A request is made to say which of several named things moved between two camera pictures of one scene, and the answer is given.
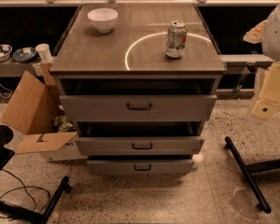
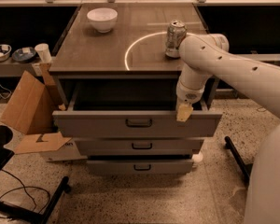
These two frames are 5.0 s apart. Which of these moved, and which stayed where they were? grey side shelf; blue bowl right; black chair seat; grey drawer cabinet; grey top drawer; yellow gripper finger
Moved: yellow gripper finger; grey top drawer
Stayed: grey drawer cabinet; black chair seat; blue bowl right; grey side shelf
